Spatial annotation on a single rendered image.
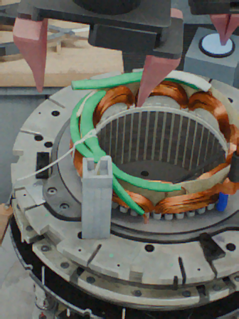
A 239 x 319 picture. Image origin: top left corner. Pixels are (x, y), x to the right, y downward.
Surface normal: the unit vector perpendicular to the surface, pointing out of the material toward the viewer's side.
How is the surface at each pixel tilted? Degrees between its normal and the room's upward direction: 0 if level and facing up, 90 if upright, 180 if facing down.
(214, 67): 90
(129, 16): 5
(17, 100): 90
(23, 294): 0
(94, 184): 90
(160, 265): 0
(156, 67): 109
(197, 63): 90
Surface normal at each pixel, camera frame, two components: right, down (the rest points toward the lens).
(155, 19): 0.13, -0.72
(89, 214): 0.06, 0.71
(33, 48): -0.11, 0.89
